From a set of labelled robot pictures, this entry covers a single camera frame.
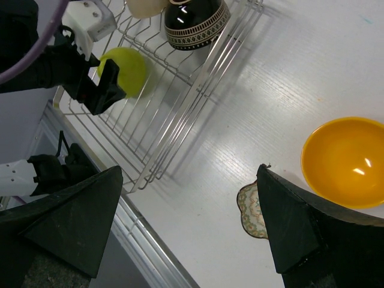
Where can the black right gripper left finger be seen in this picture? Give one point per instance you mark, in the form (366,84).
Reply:
(71,226)

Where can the dark patterned ceramic bowl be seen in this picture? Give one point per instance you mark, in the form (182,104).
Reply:
(193,24)

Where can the lime green plastic bowl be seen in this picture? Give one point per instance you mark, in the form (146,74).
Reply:
(132,69)

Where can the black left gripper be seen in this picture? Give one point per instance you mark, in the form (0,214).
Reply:
(61,64)

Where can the aluminium front rail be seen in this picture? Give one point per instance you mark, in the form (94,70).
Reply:
(134,252)

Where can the orange plastic bowl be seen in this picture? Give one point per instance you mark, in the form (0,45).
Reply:
(342,161)

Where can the small flower patterned dish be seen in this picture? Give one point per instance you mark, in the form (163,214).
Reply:
(251,215)

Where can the white ceramic bowl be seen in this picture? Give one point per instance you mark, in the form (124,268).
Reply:
(142,9)

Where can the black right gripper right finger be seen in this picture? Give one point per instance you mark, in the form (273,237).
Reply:
(315,242)

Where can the metal wire dish rack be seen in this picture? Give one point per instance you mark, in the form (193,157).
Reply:
(142,134)

